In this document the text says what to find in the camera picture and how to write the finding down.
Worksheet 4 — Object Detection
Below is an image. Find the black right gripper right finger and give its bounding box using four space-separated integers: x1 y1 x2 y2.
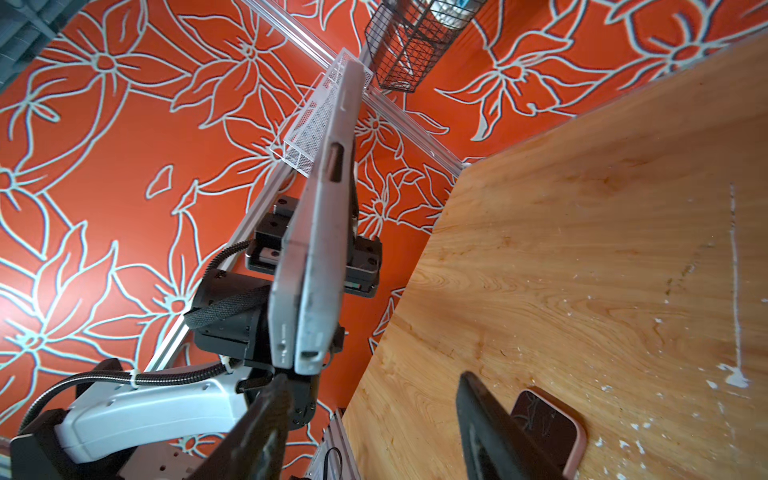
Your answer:
456 371 563 480

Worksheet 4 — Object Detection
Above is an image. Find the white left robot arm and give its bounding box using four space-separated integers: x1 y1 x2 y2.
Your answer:
10 197 382 479

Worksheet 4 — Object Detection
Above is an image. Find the light blue box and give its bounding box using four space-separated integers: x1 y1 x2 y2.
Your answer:
429 0 483 30

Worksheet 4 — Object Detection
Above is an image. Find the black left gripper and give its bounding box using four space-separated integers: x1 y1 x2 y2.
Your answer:
244 194 384 299

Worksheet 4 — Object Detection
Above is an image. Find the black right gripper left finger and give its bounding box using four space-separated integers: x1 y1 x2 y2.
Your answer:
203 374 293 479

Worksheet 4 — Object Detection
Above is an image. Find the black phone on table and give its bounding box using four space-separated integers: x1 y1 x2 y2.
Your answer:
510 387 587 479

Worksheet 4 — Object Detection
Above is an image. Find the aluminium frame post left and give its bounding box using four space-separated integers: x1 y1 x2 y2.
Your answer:
246 1 463 177

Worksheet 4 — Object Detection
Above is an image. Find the black wire basket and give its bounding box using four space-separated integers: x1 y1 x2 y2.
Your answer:
364 1 470 93

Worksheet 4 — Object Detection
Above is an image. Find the clear acrylic bin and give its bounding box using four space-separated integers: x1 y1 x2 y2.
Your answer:
270 48 373 177

